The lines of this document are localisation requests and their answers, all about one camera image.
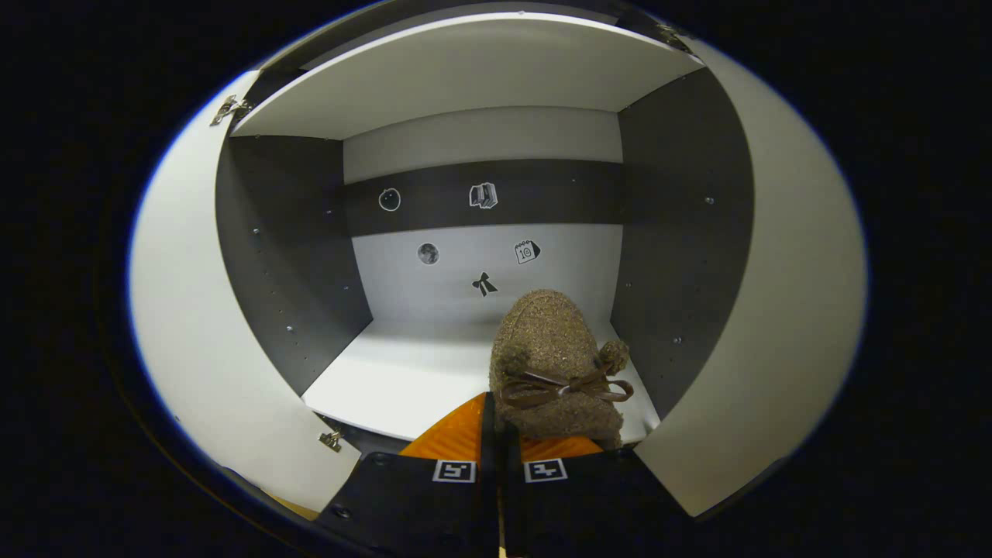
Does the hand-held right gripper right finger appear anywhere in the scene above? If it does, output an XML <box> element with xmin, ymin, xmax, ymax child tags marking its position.
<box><xmin>500</xmin><ymin>418</ymin><xmax>694</xmax><ymax>558</ymax></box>

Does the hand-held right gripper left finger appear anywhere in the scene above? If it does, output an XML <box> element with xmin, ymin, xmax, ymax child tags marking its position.
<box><xmin>314</xmin><ymin>391</ymin><xmax>501</xmax><ymax>558</ymax></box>

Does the white shoe cabinet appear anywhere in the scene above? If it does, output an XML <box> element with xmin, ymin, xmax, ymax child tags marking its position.
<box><xmin>213</xmin><ymin>0</ymin><xmax>756</xmax><ymax>458</ymax></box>

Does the brown fuzzy shoe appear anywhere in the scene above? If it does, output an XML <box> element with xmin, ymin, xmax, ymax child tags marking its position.
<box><xmin>488</xmin><ymin>289</ymin><xmax>635</xmax><ymax>452</ymax></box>

